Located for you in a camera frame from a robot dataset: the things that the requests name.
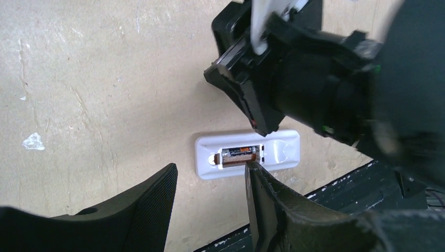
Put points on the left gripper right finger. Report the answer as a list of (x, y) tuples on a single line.
[(283, 220)]

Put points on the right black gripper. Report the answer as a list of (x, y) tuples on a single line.
[(316, 78)]

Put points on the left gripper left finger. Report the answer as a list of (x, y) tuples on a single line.
[(134, 220)]

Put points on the white remote control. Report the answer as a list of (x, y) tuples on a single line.
[(276, 151)]

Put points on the blue black battery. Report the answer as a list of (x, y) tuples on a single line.
[(238, 155)]

